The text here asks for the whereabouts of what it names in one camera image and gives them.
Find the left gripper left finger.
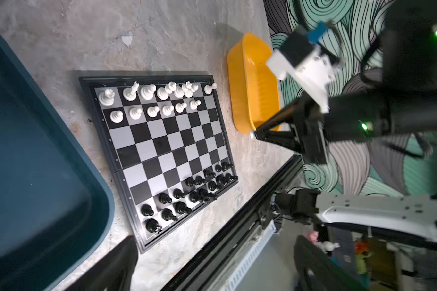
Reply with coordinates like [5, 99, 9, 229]
[67, 235, 138, 291]

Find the white slotted cable duct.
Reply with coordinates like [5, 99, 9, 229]
[214, 220, 276, 291]

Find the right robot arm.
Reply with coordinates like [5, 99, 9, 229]
[255, 1, 437, 251]

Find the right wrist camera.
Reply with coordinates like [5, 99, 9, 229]
[266, 23, 341, 114]

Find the teal plastic bin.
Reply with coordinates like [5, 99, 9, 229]
[0, 35, 114, 291]

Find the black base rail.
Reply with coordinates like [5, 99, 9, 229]
[162, 155, 303, 291]

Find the black white chessboard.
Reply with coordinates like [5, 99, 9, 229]
[79, 75, 239, 252]

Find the yellow plastic tray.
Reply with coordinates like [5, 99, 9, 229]
[227, 33, 280, 135]

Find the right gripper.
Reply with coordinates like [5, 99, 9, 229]
[254, 93, 350, 165]

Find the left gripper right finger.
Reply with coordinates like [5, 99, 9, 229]
[294, 236, 366, 291]

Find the black chess pieces group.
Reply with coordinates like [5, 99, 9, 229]
[137, 158, 237, 239]

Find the white chess pieces group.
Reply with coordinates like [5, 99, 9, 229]
[94, 81, 219, 129]

